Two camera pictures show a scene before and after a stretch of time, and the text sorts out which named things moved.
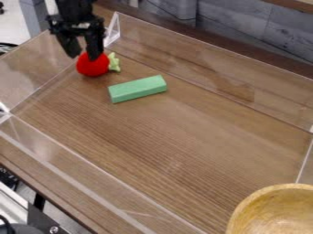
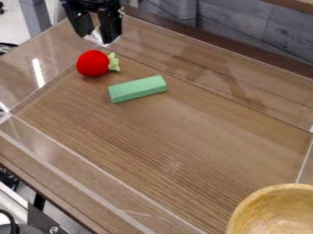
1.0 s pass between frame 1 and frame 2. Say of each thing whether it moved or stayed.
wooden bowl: stayed
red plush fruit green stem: stayed
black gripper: moved
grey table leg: stayed
